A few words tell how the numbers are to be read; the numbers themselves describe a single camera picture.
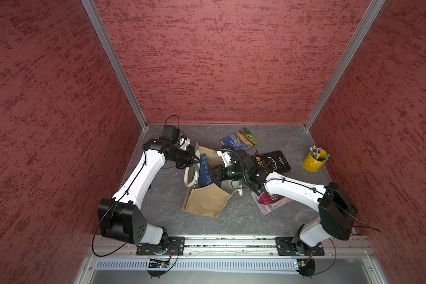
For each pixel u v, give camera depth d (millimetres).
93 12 719
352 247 757
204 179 775
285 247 739
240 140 1124
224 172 687
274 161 1006
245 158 604
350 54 852
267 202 871
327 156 913
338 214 451
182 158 671
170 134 631
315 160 918
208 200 763
